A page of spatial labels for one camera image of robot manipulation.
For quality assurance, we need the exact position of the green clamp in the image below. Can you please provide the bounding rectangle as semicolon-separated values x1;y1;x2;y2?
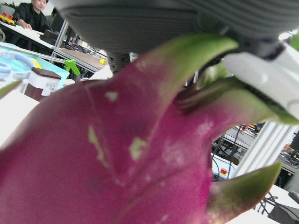
64;58;81;76

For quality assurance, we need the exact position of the yellow toy vehicle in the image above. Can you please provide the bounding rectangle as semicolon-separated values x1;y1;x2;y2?
0;12;16;24

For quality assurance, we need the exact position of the person in black shirt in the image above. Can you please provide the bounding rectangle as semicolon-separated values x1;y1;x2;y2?
14;0;55;33

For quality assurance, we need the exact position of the aluminium post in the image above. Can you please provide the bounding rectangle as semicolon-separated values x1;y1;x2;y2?
233;121;299;178

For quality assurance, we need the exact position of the grey white left robot hand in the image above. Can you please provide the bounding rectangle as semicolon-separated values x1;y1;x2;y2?
50;0;299;119

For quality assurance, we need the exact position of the teal tray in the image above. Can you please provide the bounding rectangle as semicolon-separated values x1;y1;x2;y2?
0;45;70;82

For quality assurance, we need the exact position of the red dragon fruit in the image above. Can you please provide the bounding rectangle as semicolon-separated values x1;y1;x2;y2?
0;32;299;224

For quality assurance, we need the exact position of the brown lidded white container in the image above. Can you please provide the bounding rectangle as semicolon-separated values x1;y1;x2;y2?
24;67;62;102

